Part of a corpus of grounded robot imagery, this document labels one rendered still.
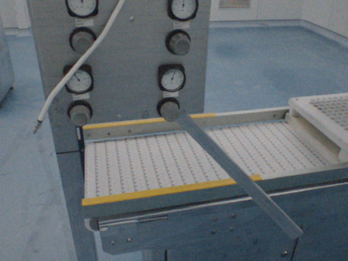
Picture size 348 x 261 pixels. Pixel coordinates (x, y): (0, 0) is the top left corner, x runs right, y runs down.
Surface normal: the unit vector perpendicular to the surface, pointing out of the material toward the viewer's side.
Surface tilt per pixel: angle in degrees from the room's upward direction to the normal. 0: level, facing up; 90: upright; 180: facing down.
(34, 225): 0
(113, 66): 90
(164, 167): 0
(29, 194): 0
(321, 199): 90
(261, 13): 90
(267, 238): 90
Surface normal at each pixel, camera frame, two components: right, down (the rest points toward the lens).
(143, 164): 0.01, -0.87
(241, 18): 0.17, 0.48
